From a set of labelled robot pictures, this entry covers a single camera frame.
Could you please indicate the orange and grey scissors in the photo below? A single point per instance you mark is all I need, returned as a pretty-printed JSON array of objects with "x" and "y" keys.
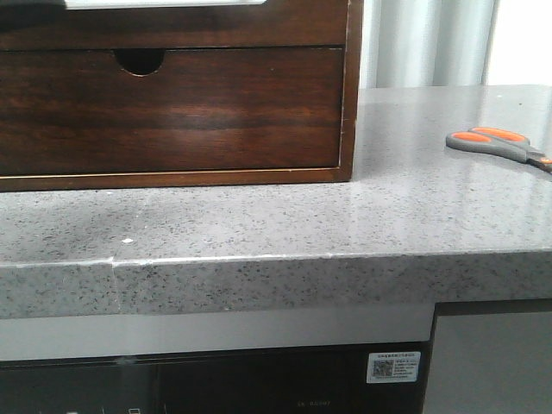
[{"x": 501, "y": 143}]

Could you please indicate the dark wooden drawer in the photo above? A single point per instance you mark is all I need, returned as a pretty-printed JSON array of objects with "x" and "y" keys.
[{"x": 203, "y": 109}]

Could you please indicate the dark wooden drawer cabinet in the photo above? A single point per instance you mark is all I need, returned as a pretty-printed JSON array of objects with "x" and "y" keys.
[{"x": 139, "y": 39}]

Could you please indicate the black built-in oven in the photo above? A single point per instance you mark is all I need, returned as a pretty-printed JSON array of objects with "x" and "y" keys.
[{"x": 321, "y": 379}]

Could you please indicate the white QR code sticker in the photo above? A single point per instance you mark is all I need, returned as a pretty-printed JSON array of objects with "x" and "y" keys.
[{"x": 393, "y": 367}]

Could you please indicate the white curtain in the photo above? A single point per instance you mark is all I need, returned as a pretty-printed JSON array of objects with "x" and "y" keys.
[{"x": 426, "y": 43}]

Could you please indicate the grey cabinet door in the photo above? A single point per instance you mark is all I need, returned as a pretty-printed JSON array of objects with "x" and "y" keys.
[{"x": 490, "y": 357}]

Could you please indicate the white tray on cabinet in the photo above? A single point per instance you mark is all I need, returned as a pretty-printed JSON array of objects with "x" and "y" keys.
[{"x": 142, "y": 4}]

